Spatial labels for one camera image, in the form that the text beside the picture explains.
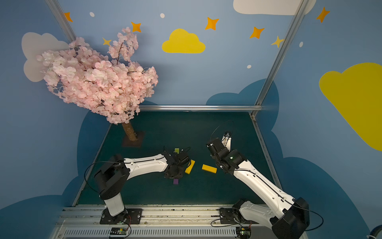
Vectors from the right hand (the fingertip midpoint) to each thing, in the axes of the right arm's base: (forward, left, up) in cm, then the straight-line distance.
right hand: (224, 147), depth 79 cm
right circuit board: (-35, -10, -22) cm, 43 cm away
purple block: (-14, +26, -17) cm, 34 cm away
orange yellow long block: (-4, +7, -18) cm, 20 cm away
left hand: (-9, +25, -17) cm, 32 cm away
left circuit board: (-39, +51, -19) cm, 67 cm away
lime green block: (+6, +28, -17) cm, 33 cm away
